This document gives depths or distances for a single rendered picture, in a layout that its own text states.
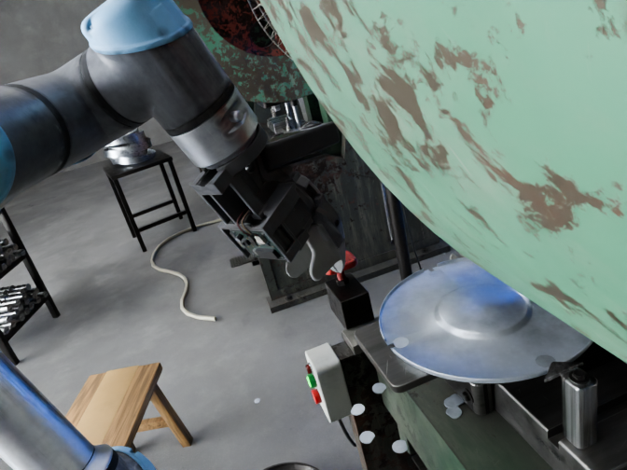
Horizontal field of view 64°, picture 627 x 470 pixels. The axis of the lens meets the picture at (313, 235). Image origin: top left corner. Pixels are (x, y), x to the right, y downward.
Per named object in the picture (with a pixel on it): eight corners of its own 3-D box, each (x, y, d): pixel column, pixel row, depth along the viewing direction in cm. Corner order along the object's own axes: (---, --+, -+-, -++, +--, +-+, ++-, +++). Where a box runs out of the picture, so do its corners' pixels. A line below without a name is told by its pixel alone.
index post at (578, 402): (579, 451, 56) (578, 386, 52) (560, 433, 59) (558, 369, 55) (600, 441, 57) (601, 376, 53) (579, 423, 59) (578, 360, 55)
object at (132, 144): (142, 253, 334) (94, 138, 301) (130, 235, 372) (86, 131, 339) (198, 230, 349) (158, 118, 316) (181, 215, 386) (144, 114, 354)
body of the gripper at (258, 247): (247, 261, 55) (176, 184, 48) (286, 205, 59) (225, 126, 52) (297, 267, 50) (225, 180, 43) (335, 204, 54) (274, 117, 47)
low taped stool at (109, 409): (168, 533, 140) (123, 448, 126) (88, 546, 142) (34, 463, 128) (194, 436, 171) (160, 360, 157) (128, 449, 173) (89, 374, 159)
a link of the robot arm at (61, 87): (-54, 119, 40) (39, 52, 36) (36, 92, 50) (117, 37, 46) (12, 201, 43) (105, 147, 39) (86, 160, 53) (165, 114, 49)
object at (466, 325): (351, 299, 81) (350, 295, 80) (505, 241, 86) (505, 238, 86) (445, 420, 55) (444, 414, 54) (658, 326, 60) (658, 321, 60)
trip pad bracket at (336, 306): (358, 379, 102) (339, 298, 94) (341, 352, 110) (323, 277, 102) (385, 367, 103) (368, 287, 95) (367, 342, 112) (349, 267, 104)
